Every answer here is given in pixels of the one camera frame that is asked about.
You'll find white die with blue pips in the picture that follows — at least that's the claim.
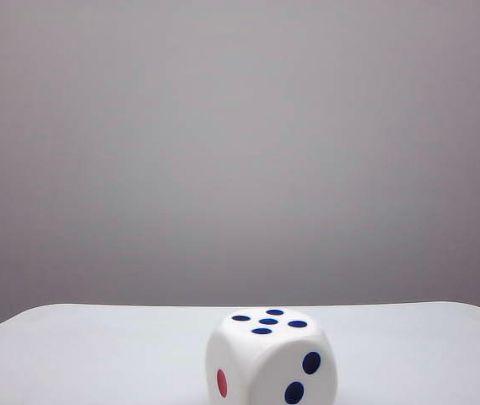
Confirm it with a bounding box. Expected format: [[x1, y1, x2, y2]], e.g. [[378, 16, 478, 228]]
[[205, 308, 339, 405]]

